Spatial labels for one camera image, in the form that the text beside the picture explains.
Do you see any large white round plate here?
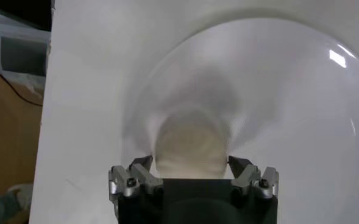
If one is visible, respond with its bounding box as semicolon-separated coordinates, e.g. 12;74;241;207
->
121;16;359;224

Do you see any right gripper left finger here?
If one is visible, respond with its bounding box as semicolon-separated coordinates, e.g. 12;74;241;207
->
108;155;163;201

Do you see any grey white box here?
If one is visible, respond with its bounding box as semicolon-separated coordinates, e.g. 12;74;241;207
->
0;9;52;77

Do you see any thin black floor cable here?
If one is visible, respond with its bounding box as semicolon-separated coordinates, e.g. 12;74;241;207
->
0;60;43;107

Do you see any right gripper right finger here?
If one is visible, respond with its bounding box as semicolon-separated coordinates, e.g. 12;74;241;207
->
227;155;280;200

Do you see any pale teal blurred object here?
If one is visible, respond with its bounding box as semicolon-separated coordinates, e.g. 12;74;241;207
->
0;182;34;224

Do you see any white steamed baozi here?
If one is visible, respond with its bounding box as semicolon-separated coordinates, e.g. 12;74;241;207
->
154;106;232;180

